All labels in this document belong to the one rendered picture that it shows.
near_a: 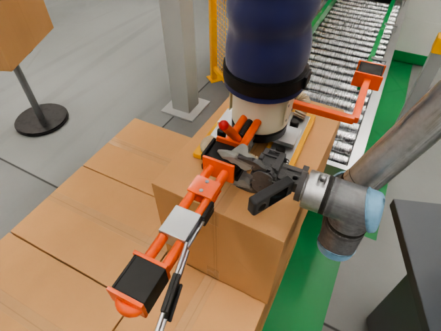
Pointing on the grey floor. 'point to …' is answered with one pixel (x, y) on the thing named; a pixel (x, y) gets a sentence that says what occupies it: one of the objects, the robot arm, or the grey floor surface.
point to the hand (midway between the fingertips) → (220, 165)
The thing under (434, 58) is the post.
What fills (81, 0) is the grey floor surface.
